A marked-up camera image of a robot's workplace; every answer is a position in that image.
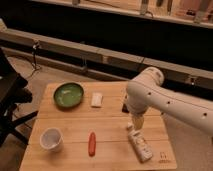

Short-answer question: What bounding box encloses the white sponge block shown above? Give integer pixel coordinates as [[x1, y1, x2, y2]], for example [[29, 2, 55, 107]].
[[91, 92, 103, 107]]

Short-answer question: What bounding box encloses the white plastic cup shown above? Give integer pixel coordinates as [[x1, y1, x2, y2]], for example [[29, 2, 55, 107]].
[[39, 128, 63, 152]]

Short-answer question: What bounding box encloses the black rectangular block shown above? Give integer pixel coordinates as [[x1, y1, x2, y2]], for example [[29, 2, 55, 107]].
[[122, 104, 129, 113]]

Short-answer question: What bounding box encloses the green ceramic bowl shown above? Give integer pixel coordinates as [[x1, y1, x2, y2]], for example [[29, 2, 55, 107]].
[[53, 82, 84, 108]]

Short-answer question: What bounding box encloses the white squeeze bottle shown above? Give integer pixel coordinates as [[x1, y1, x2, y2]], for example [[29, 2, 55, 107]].
[[126, 122, 153, 163]]

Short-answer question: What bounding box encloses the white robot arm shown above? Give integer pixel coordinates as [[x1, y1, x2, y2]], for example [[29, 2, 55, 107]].
[[125, 67, 213, 136]]

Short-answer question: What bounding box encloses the black cable on floor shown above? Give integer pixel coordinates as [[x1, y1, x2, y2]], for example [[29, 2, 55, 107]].
[[26, 40, 42, 80]]

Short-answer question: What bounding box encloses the black office chair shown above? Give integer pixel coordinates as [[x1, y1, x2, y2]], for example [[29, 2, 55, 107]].
[[0, 48, 38, 147]]

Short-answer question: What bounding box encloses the wooden folding table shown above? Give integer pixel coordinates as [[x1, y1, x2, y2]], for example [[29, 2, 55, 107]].
[[20, 82, 177, 171]]

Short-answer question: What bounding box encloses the red pepper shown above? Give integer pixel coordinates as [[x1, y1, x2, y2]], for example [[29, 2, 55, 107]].
[[88, 132, 96, 157]]

